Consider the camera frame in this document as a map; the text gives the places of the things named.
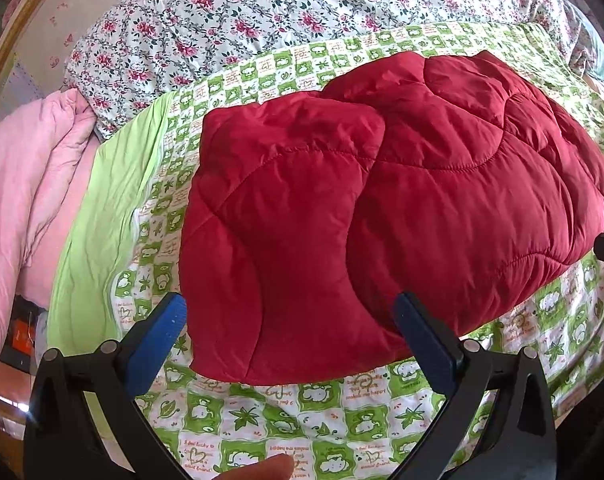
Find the orange and black box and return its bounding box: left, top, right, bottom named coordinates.
left=0, top=295, right=49, bottom=367

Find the floral quilt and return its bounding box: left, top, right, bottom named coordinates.
left=64, top=0, right=590, bottom=141

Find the light blue cloth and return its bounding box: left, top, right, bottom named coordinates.
left=567, top=5, right=604, bottom=88

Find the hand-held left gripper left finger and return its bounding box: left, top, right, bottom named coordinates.
left=23, top=292, right=189, bottom=480

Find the red quilted jacket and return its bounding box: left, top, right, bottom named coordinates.
left=178, top=50, right=604, bottom=386

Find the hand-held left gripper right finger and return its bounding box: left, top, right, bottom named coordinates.
left=392, top=291, right=558, bottom=480

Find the green checked bed sheet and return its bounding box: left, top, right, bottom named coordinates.
left=47, top=20, right=604, bottom=480

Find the pink blanket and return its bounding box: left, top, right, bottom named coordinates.
left=0, top=89, right=99, bottom=396

